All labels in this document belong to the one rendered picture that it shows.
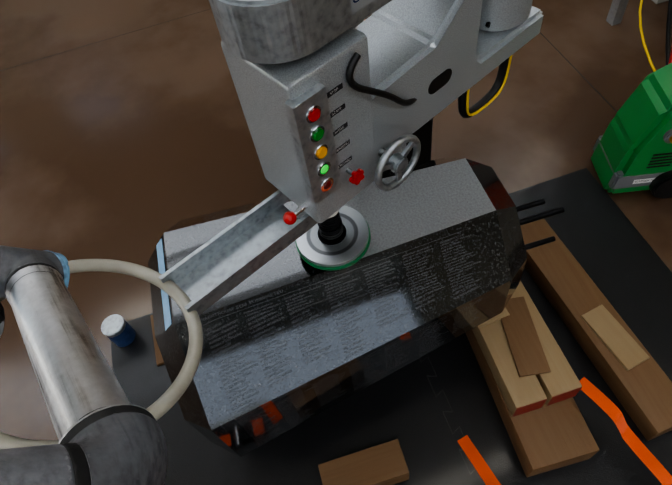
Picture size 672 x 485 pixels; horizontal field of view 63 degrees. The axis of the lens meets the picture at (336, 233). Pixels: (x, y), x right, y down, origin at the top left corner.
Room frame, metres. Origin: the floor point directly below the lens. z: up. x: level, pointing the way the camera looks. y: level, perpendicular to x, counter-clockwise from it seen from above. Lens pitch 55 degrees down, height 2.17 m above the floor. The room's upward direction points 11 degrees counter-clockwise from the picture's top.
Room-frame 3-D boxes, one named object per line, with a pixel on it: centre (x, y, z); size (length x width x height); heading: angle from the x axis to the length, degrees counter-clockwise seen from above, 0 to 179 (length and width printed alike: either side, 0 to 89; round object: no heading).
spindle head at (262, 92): (0.95, -0.06, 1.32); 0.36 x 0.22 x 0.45; 124
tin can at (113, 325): (1.18, 1.02, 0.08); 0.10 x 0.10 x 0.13
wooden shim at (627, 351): (0.71, -0.96, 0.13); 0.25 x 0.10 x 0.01; 17
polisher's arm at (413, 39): (1.12, -0.32, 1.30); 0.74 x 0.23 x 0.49; 124
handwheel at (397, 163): (0.88, -0.16, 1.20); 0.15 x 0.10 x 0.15; 124
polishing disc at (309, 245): (0.91, 0.01, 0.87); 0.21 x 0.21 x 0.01
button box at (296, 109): (0.78, 0.01, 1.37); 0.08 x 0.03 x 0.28; 124
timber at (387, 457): (0.42, 0.07, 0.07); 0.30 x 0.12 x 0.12; 97
